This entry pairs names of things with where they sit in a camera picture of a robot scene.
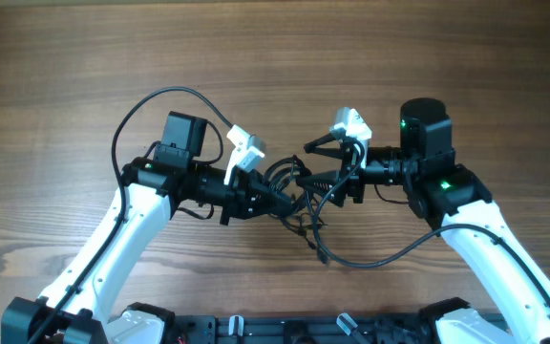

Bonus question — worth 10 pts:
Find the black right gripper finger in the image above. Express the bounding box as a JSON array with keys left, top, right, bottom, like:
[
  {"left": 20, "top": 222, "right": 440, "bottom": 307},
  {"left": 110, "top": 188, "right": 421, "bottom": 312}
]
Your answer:
[
  {"left": 304, "top": 134, "right": 351, "bottom": 161},
  {"left": 296, "top": 170, "right": 348, "bottom": 206}
]

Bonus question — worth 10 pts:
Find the black USB cable bundle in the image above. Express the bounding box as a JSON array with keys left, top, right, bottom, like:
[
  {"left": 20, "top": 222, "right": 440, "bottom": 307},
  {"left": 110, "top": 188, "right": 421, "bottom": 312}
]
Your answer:
[{"left": 262, "top": 155, "right": 331, "bottom": 266}]

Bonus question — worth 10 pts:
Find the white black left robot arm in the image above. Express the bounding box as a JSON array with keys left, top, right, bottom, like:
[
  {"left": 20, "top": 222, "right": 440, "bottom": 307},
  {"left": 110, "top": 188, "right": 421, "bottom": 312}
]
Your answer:
[{"left": 1, "top": 112, "right": 293, "bottom": 343}]

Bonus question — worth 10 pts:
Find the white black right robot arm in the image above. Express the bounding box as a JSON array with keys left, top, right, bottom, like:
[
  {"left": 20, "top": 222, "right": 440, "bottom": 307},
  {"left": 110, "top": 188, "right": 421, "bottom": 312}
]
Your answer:
[{"left": 297, "top": 97, "right": 550, "bottom": 343}]

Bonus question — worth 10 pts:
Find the black right camera cable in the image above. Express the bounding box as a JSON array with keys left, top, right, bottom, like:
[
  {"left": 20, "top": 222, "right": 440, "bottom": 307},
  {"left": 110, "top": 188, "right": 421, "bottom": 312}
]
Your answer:
[{"left": 310, "top": 138, "right": 550, "bottom": 341}]

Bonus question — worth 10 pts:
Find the black camera cable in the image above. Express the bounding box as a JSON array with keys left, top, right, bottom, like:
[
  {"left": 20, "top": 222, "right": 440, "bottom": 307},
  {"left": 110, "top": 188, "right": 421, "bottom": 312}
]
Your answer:
[
  {"left": 26, "top": 86, "right": 235, "bottom": 344},
  {"left": 310, "top": 138, "right": 550, "bottom": 341}
]

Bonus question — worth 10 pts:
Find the black left camera cable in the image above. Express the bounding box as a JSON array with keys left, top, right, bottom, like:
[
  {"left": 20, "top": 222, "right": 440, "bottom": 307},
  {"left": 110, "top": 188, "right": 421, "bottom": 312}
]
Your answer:
[{"left": 26, "top": 86, "right": 235, "bottom": 344}]

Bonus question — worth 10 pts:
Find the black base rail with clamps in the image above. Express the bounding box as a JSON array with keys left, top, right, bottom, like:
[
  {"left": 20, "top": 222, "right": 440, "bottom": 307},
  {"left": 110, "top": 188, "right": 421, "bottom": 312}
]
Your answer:
[{"left": 163, "top": 313, "right": 430, "bottom": 344}]

